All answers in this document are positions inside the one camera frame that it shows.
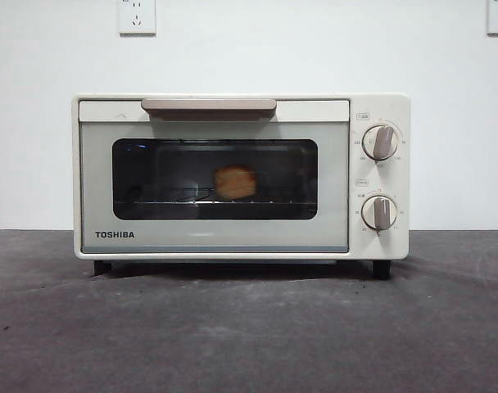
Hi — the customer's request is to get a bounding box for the metal wire oven rack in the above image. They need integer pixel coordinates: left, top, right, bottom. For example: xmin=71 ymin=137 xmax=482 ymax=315
xmin=134 ymin=187 xmax=274 ymax=206

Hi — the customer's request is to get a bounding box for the cream temperature knob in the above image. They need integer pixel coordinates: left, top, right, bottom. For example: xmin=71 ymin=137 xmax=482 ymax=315
xmin=362 ymin=124 xmax=400 ymax=160

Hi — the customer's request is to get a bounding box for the oven door with beige handle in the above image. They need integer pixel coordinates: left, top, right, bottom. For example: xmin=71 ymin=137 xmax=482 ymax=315
xmin=78 ymin=97 xmax=351 ymax=254

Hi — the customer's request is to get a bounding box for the golden bread loaf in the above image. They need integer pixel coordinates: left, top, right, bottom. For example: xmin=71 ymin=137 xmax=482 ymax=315
xmin=213 ymin=164 xmax=258 ymax=201

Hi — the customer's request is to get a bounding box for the cream timer knob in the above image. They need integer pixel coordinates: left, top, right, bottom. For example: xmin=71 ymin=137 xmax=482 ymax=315
xmin=362 ymin=195 xmax=399 ymax=231

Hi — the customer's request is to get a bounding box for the cream Toshiba toaster oven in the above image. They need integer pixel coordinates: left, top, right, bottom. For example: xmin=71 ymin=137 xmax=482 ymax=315
xmin=71 ymin=93 xmax=412 ymax=281

